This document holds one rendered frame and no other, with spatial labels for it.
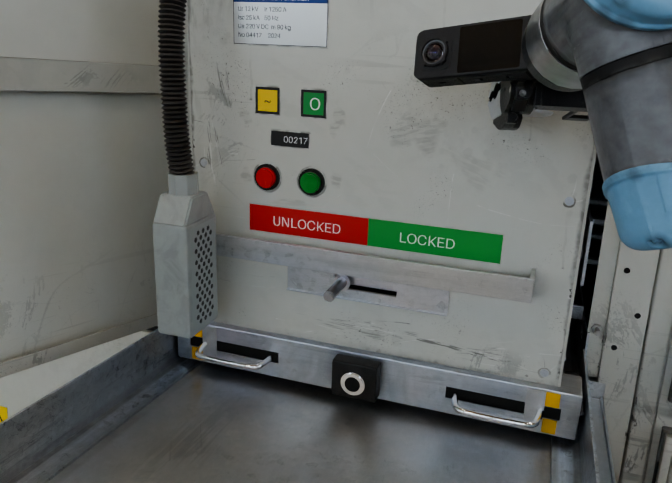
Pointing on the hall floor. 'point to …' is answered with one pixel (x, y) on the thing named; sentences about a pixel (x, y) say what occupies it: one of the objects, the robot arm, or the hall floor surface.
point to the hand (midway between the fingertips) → (492, 101)
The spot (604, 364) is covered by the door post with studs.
